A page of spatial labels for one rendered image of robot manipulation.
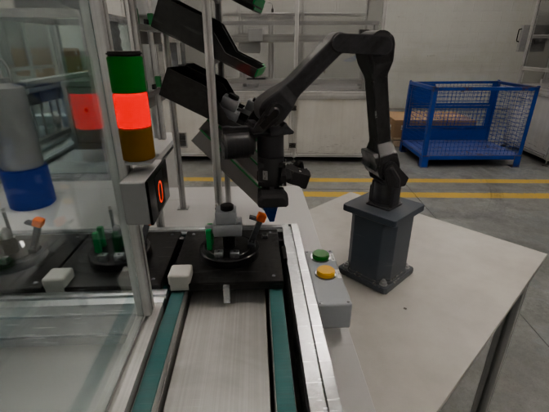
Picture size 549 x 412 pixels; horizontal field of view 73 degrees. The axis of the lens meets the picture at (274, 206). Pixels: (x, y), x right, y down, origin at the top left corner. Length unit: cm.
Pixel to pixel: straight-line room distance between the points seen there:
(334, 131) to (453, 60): 559
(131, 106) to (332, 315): 52
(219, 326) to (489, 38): 990
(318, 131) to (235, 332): 425
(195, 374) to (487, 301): 70
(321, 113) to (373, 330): 413
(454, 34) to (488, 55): 94
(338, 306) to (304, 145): 422
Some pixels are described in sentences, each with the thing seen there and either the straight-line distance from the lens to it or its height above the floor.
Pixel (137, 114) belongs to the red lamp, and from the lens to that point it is 59.
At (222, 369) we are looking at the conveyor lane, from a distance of 70.
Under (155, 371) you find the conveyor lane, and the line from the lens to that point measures 68.
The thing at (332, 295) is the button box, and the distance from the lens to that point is 78.
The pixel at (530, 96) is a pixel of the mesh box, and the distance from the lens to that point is 546.
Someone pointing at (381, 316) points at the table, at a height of 86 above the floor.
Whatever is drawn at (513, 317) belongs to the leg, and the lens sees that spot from 142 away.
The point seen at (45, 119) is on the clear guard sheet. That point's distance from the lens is 46.
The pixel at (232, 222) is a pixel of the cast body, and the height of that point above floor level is 106.
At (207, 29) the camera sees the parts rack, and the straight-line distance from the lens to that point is 97.
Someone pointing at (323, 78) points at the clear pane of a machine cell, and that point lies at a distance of 478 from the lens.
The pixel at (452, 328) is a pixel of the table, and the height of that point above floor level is 86.
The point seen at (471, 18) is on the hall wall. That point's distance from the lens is 1014.
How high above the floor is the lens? 142
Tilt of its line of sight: 23 degrees down
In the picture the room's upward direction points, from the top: straight up
